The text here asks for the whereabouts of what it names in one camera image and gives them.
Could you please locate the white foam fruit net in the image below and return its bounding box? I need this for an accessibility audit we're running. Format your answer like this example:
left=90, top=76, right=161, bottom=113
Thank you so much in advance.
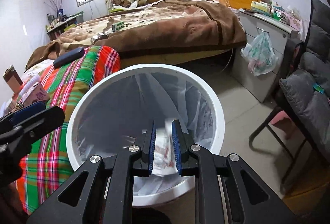
left=18, top=74, right=41, bottom=96

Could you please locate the dark blue glasses case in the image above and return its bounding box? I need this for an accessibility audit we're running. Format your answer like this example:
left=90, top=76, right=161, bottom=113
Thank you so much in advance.
left=53, top=47, right=84, bottom=69

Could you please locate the white trash bin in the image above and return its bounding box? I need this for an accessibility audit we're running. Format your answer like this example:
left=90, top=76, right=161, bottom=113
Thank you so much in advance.
left=65, top=63, right=225, bottom=207

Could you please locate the teddy bear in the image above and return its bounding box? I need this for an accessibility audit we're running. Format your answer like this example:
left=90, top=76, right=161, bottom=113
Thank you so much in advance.
left=112, top=0, right=131, bottom=8

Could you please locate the vase with branches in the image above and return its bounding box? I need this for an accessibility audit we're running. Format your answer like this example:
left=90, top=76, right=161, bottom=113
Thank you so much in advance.
left=45, top=0, right=63, bottom=21

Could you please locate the grey cushioned chair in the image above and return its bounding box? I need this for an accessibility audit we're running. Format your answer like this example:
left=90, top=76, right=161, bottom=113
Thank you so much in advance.
left=248, top=0, right=330, bottom=188

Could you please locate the brown blanket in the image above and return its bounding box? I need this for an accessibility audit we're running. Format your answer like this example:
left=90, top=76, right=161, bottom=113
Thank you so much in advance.
left=25, top=0, right=247, bottom=69

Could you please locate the hanging plastic bag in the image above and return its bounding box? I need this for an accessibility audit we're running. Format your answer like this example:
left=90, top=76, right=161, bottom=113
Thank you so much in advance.
left=240, top=31, right=278, bottom=77

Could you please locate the grey bedside cabinet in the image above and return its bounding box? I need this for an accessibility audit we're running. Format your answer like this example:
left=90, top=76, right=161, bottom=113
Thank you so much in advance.
left=232, top=9, right=299, bottom=103

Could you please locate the small green box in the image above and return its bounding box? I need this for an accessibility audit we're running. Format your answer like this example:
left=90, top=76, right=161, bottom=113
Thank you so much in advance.
left=111, top=21, right=125, bottom=32

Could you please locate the brown pink lidded mug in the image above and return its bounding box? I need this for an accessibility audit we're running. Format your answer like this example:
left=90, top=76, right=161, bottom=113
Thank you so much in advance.
left=3, top=65, right=23, bottom=94

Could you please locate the plaid tablecloth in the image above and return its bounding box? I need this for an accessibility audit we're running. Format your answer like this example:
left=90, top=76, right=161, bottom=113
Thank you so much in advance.
left=15, top=46, right=120, bottom=214

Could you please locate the strawberry milk carton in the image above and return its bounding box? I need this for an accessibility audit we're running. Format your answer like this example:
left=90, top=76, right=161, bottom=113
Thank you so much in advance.
left=21, top=82, right=50, bottom=107

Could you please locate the cluttered shelf desk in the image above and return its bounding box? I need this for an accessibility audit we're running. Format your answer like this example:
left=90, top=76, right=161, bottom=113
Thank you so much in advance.
left=46, top=11, right=84, bottom=41

